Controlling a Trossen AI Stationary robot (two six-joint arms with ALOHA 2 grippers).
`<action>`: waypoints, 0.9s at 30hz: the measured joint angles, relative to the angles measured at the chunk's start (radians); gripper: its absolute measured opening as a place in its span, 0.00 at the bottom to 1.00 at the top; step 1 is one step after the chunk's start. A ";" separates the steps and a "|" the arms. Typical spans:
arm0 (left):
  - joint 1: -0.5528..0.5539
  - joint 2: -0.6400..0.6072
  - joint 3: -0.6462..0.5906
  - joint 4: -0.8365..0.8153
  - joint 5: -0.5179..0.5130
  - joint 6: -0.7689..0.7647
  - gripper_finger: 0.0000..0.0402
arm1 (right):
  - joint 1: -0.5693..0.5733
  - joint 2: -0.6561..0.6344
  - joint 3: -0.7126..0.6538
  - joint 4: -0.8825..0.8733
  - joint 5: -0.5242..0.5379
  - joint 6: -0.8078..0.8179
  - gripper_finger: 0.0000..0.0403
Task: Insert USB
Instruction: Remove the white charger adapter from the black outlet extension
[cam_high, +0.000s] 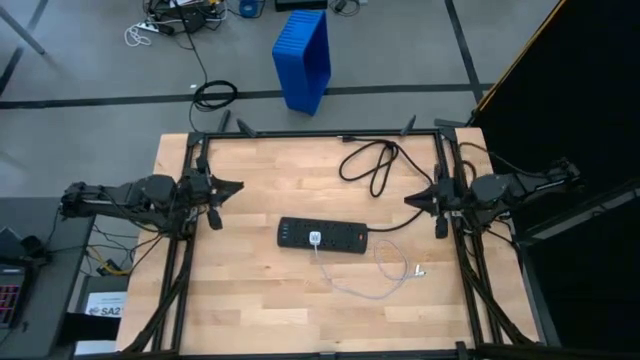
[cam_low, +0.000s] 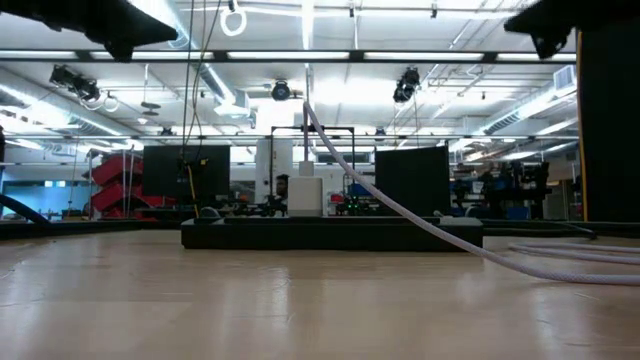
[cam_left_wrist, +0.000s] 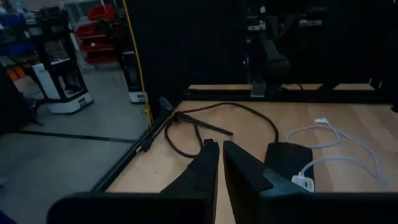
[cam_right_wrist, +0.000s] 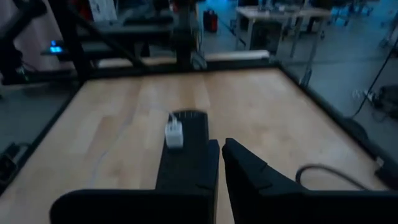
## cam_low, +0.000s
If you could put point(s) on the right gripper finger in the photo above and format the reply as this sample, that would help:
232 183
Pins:
545 25

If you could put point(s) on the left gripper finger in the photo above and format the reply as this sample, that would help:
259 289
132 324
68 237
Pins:
130 27

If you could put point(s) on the white USB charger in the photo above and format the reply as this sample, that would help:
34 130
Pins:
305 195

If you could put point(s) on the black power strip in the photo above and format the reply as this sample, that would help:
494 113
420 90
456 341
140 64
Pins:
300 237

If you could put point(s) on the black curtain panel yellow edge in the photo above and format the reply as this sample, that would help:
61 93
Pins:
610 150

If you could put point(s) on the red shelf rack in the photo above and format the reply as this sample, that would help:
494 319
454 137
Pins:
115 170

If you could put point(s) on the wide black screen panel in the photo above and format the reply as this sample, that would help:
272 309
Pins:
165 170

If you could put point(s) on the black robot workstation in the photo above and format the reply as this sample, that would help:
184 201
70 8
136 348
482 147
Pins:
520 180

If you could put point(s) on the LED light bar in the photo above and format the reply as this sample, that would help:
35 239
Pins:
285 55

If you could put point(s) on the tall black screen panel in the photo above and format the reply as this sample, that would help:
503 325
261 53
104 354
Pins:
420 175

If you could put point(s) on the person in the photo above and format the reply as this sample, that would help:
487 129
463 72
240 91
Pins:
282 187

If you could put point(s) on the small blue crate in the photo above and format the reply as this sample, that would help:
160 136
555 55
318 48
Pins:
360 190

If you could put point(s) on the long black hanging camera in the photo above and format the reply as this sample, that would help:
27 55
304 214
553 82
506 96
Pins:
75 82

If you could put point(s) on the double black hanging camera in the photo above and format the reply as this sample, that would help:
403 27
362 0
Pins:
405 87

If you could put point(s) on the round black hanging camera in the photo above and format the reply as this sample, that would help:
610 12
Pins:
280 91

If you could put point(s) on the thin black frame rig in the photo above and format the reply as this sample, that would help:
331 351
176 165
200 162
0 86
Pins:
290 128

